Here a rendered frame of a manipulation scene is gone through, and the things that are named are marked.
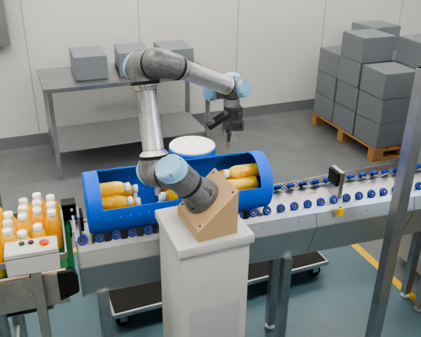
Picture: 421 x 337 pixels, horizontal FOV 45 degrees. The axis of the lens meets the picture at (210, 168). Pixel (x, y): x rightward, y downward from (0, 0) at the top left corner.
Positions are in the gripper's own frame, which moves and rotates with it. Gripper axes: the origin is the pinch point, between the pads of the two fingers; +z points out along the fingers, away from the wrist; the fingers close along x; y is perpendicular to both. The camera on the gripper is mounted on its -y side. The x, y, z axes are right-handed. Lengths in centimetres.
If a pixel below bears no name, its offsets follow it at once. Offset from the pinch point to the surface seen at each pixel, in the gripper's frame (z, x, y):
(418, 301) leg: 121, -10, 129
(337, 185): 29, -5, 61
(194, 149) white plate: 26, 55, 0
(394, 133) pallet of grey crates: 104, 194, 253
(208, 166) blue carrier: 16.6, 12.8, -4.4
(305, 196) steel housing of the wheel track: 37, 2, 47
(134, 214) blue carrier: 21, -14, -48
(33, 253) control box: 19, -34, -90
